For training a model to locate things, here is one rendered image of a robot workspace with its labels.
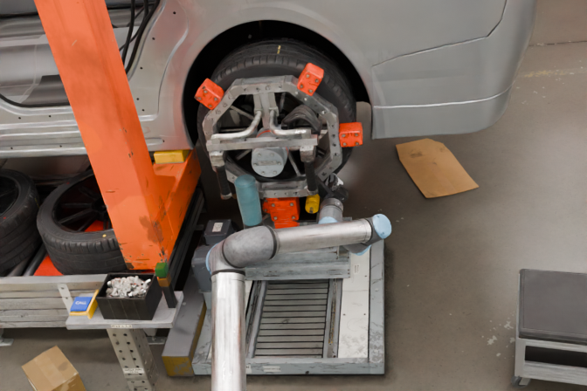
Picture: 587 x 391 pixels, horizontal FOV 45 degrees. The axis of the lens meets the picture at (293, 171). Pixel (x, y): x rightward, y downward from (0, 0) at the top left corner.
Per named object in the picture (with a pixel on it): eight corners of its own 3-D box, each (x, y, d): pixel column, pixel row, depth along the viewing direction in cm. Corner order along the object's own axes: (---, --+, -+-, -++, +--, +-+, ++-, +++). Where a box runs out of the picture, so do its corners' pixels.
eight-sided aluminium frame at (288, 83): (346, 186, 298) (334, 71, 268) (345, 195, 292) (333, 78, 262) (222, 192, 306) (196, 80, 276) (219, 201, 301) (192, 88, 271)
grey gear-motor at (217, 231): (256, 256, 345) (245, 199, 325) (242, 318, 310) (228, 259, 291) (220, 257, 347) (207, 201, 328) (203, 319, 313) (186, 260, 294)
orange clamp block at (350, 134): (341, 137, 286) (362, 136, 284) (340, 147, 279) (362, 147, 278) (339, 122, 282) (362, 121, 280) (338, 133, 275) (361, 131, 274)
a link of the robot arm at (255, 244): (237, 223, 224) (389, 209, 264) (218, 236, 233) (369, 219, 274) (245, 258, 221) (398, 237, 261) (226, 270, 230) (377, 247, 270)
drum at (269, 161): (293, 148, 290) (288, 119, 282) (287, 178, 273) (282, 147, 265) (259, 150, 292) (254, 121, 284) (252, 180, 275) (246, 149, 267)
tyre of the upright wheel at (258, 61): (386, 85, 297) (249, 6, 283) (386, 112, 278) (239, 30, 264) (308, 189, 332) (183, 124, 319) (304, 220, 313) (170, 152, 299)
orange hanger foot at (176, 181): (203, 172, 333) (187, 108, 314) (176, 243, 290) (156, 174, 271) (169, 174, 335) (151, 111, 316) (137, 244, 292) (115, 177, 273)
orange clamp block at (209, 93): (225, 90, 279) (207, 77, 276) (222, 99, 272) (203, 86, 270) (216, 101, 282) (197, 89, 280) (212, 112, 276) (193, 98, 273)
